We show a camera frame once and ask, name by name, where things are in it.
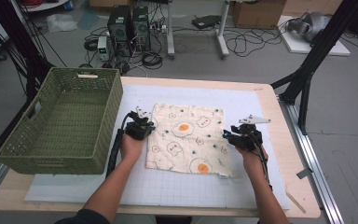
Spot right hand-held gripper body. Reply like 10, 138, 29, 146
228, 114, 272, 153

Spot thick black gripper cable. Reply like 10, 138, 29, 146
105, 112, 135, 179

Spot black computer tower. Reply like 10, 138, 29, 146
106, 5, 134, 53
131, 6, 152, 52

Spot green woven basket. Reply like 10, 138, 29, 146
0, 66, 125, 175

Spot grey tape piece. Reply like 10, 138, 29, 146
296, 167, 314, 180

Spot person's left hand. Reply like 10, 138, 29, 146
118, 132, 149, 163

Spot clear plastic bag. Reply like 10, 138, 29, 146
46, 13, 79, 34

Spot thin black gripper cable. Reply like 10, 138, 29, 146
251, 132, 274, 191

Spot white grid foam mat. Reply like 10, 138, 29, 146
24, 84, 291, 210

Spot white power supply box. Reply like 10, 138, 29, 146
96, 35, 111, 62

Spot black floor cables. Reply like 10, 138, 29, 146
223, 27, 283, 58

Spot white floor board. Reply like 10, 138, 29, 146
277, 15, 351, 57

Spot cream egg-print cloth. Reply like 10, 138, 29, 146
145, 103, 234, 180

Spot black metal stand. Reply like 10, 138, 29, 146
0, 0, 56, 101
269, 0, 358, 135

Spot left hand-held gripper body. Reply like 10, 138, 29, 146
123, 105, 153, 141

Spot flat black box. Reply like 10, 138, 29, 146
191, 14, 222, 30

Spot wooden stick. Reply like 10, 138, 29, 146
284, 189, 308, 215

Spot person's right hand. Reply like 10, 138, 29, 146
235, 143, 270, 175

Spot person's dark sleeve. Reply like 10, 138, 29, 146
54, 208, 112, 224

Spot white desk leg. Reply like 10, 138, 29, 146
215, 0, 230, 60
165, 0, 176, 61

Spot grey rounded device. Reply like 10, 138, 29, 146
286, 11, 333, 43

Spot coiled black cable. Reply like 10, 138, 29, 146
141, 50, 164, 71

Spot cardboard box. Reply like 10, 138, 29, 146
231, 0, 287, 30

